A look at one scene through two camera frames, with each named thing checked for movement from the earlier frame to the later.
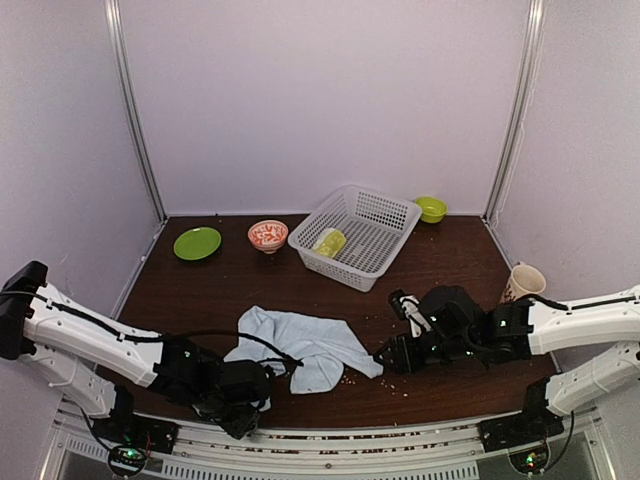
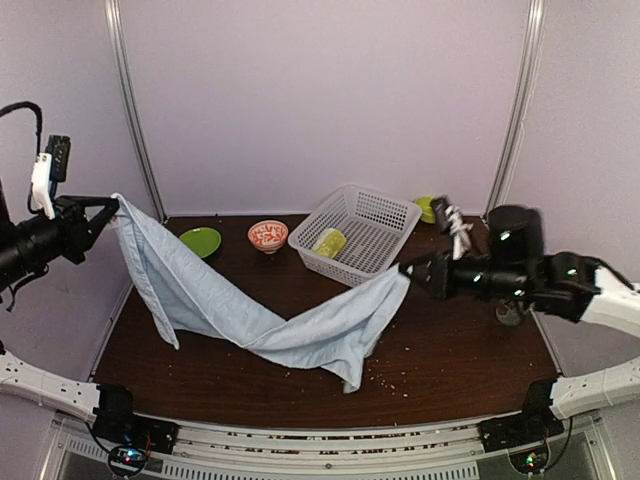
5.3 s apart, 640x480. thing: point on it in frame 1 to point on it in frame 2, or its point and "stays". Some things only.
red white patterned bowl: [268, 235] stays
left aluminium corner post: [115, 16] stays
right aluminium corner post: [537, 14] stays
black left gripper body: [215, 409] to [69, 245]
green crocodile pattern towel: [331, 242] stays
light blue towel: [314, 351] to [337, 335]
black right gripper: [405, 360] to [441, 282]
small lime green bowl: [434, 209] stays
